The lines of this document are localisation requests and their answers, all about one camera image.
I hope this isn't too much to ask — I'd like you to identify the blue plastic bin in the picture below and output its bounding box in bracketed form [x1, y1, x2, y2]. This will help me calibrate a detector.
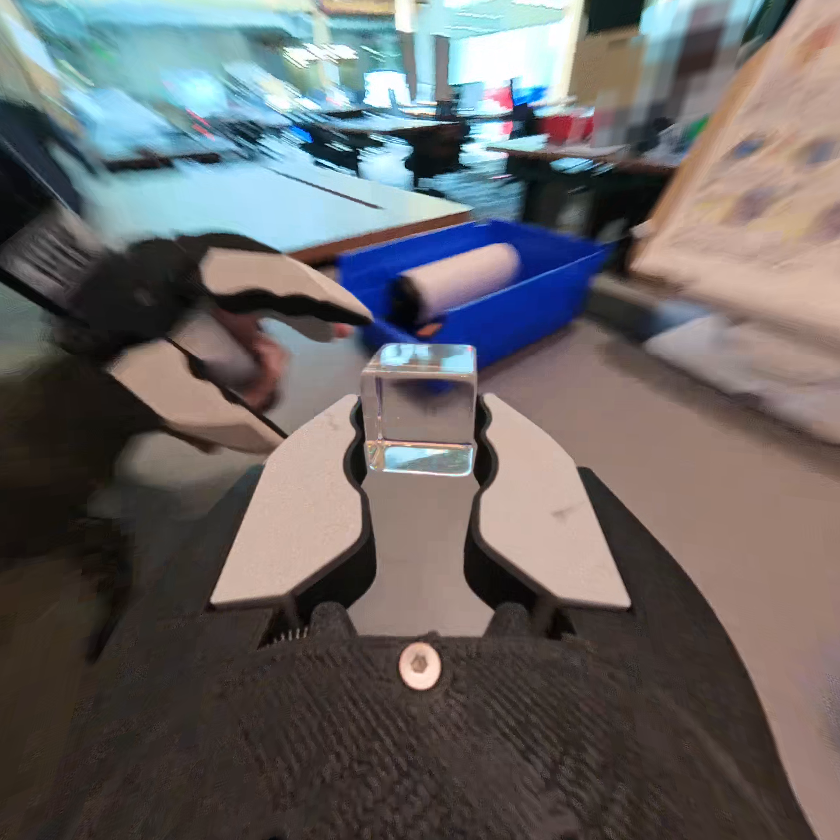
[336, 220, 614, 374]

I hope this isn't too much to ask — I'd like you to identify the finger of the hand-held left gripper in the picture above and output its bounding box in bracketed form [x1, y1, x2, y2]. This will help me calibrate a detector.
[199, 248, 376, 343]
[107, 338, 289, 455]

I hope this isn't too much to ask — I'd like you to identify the dark wooden desk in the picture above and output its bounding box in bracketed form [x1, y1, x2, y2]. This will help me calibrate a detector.
[489, 141, 683, 238]

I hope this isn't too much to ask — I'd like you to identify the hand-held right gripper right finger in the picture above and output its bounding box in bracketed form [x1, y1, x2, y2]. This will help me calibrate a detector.
[466, 392, 633, 614]

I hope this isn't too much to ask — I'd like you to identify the person's left hand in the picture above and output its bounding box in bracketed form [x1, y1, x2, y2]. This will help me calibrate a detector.
[226, 308, 291, 411]

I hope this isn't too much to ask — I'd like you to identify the white roller black handle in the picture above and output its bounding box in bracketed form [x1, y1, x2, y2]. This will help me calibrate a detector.
[390, 241, 524, 330]

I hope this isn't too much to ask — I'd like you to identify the person's left forearm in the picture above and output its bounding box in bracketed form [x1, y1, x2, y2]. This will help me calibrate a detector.
[0, 357, 217, 660]

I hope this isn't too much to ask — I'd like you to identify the printed poster board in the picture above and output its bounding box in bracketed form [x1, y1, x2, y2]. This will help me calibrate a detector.
[626, 0, 840, 447]

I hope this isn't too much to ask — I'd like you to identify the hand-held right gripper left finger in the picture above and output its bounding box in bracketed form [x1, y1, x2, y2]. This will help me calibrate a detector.
[209, 394, 378, 613]

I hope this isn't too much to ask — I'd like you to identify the clear acrylic cube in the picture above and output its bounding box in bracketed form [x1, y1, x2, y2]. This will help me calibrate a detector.
[360, 341, 478, 478]

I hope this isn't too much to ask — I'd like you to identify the white table wooden edge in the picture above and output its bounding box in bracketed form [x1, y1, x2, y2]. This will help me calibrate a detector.
[85, 157, 475, 265]

